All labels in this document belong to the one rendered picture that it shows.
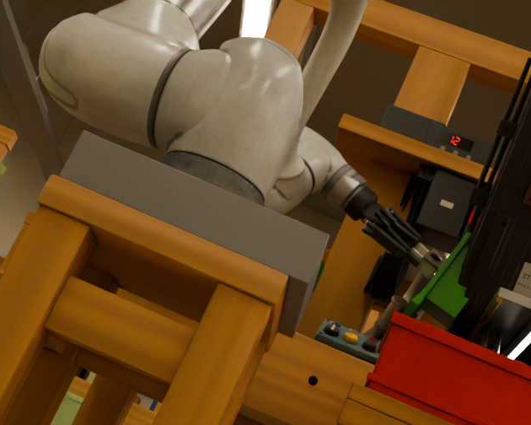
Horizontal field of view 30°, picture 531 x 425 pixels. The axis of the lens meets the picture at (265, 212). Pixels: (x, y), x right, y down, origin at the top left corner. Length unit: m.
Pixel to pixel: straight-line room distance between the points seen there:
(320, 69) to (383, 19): 0.71
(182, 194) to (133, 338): 0.19
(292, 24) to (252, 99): 1.29
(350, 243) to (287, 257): 1.19
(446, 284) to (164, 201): 0.90
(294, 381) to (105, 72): 0.62
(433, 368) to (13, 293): 0.58
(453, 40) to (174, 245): 1.56
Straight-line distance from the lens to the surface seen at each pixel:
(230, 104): 1.34
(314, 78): 1.96
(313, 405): 1.67
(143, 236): 1.20
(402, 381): 1.39
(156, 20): 1.47
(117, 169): 1.23
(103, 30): 1.45
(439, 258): 2.12
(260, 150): 1.34
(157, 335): 1.19
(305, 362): 1.68
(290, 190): 2.00
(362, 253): 2.37
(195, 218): 1.20
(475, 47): 2.63
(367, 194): 2.11
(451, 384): 1.40
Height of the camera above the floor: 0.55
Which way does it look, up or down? 18 degrees up
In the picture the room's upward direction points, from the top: 25 degrees clockwise
